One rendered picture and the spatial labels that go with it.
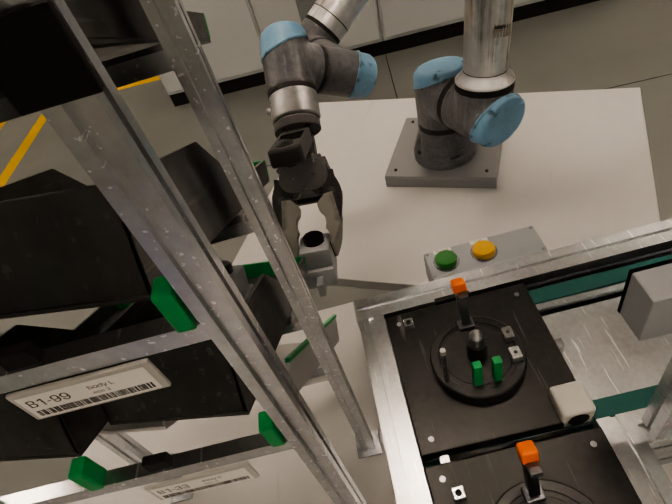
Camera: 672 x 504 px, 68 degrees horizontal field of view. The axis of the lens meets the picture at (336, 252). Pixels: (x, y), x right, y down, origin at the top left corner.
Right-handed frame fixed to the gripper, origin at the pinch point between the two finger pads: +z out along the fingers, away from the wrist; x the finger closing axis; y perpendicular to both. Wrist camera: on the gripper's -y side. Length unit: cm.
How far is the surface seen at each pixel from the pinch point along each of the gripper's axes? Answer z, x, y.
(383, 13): -183, -37, 242
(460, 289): 8.9, -19.6, 5.8
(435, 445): 29.5, -11.7, 2.8
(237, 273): 3.6, 6.4, -17.7
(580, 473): 34.2, -28.7, -1.4
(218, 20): -195, 70, 228
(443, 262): 3.3, -19.6, 21.5
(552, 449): 31.5, -26.5, 0.7
